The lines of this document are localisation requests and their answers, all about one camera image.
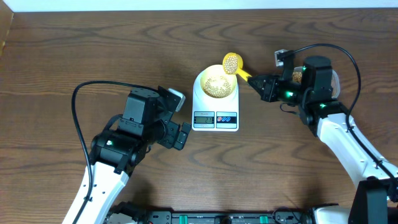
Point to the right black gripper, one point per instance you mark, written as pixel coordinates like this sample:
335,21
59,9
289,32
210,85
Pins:
268,93

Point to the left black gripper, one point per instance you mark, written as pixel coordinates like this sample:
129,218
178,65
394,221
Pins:
169,139

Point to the yellow measuring scoop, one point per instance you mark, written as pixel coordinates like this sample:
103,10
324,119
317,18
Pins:
233,65

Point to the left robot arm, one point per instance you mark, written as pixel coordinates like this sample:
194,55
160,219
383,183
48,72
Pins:
120,147

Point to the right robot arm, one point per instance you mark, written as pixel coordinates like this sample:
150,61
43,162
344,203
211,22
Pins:
331,122

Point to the white digital kitchen scale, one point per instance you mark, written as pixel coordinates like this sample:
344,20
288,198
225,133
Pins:
214,114

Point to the pale yellow bowl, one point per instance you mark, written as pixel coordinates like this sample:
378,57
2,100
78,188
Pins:
217,70

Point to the soybeans in bowl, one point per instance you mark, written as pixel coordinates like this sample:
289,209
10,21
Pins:
217,86

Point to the pile of soybeans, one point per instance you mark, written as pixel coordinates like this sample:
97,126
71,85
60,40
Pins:
297,77

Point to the clear plastic container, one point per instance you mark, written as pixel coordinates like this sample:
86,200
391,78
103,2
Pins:
335,83

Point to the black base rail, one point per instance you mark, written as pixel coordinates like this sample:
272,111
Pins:
127,212

